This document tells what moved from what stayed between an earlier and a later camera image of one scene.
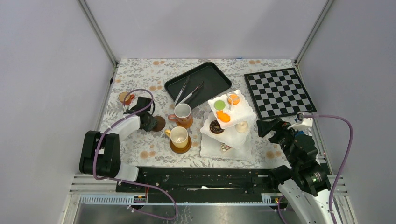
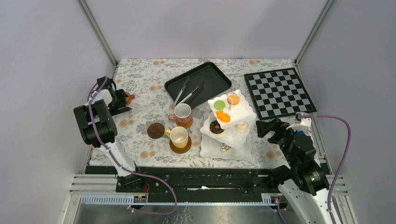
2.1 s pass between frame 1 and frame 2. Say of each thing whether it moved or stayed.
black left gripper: moved
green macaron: stayed
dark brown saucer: moved
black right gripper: stayed
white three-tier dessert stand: stayed
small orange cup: stayed
